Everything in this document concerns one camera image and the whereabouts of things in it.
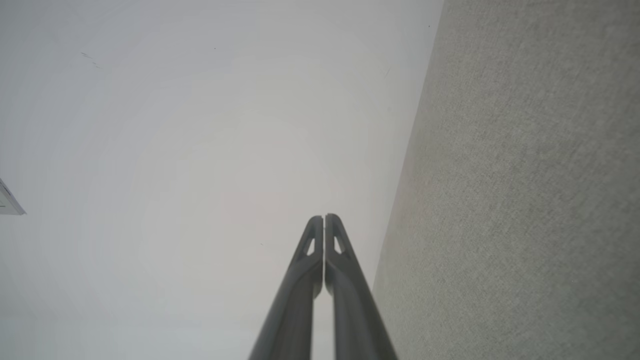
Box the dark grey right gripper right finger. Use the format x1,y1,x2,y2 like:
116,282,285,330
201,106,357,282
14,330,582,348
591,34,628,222
325,213,399,360

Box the grey fabric sofa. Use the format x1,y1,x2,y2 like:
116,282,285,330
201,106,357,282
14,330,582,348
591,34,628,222
372,0,640,360

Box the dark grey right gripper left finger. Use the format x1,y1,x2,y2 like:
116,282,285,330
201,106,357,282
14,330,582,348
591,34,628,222
248,215,325,360

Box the white wall fixture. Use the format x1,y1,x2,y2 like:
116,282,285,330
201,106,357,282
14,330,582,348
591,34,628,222
0,177,27,216

